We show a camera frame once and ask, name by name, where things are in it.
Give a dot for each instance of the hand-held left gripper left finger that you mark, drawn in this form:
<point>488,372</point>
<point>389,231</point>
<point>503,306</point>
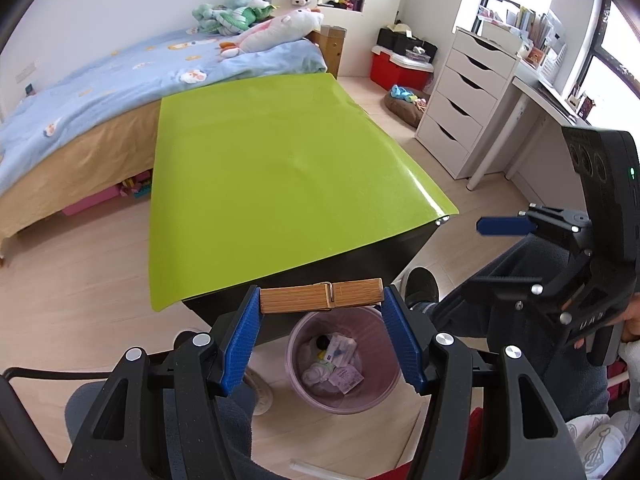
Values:
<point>240,345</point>

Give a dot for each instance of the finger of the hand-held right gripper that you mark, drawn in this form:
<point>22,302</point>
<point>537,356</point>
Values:
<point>505,287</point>
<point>502,226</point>

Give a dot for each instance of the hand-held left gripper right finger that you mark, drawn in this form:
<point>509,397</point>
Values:
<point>405,345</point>

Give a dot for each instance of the pink plastic waste bin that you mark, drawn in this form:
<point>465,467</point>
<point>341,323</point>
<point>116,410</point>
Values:
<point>372,395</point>

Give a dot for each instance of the wooden clothespin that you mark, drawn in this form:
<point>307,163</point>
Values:
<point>300,300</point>

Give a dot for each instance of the person's right hand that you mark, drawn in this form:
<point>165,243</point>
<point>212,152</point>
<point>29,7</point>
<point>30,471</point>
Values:
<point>632,317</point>

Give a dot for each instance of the white slipper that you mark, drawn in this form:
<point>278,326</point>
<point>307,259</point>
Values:
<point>260,392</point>

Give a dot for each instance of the person's foot in slipper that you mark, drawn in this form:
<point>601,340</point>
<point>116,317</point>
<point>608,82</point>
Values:
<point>421,287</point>

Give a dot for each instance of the white blue packet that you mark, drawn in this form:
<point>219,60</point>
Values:
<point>341,349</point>

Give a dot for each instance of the white plastic packet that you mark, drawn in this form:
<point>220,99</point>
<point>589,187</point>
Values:
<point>346,379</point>

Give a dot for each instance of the white desk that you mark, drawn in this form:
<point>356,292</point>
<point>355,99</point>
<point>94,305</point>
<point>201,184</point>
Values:
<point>545,125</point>

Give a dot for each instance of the small picture frames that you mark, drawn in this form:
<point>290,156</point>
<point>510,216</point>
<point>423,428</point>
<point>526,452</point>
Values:
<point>582,102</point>

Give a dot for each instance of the white drawer unit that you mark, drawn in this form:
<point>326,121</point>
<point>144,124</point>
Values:
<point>465,95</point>

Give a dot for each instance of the brown pet bed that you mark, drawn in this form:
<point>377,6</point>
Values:
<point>402,110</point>

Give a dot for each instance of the green top table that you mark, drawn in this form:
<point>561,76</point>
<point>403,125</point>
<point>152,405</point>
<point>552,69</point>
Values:
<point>275,170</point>

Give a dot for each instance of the white printed garment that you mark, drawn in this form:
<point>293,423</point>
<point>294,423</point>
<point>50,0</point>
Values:
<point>600,442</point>

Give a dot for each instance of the red storage box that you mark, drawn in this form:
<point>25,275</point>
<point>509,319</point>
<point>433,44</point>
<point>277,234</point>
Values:
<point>395,72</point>

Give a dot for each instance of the colourful toys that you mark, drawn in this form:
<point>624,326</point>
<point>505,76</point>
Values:
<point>136,187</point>

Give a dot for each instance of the row of books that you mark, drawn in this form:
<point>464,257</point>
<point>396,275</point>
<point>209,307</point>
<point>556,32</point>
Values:
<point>525,22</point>

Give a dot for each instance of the pink box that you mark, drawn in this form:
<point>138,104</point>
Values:
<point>92,205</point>

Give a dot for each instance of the black bags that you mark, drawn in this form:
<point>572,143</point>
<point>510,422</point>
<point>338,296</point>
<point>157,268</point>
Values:
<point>400,40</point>

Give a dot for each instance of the black chair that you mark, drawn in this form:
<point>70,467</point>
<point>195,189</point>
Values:
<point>20,410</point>

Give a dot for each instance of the wooden nightstand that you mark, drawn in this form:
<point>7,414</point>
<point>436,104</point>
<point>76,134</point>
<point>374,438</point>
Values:
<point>331,50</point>

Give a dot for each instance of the light blue printed blanket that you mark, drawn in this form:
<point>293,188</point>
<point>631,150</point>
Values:
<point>115,80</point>

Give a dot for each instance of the white pink unicorn plush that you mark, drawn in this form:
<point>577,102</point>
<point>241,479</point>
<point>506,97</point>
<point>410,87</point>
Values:
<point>280,30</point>

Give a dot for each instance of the green plush toy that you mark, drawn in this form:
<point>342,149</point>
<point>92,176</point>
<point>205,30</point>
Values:
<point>235,15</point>

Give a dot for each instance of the white wall outlet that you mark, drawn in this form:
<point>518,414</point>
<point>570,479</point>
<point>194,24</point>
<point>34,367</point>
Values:
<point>26,72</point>

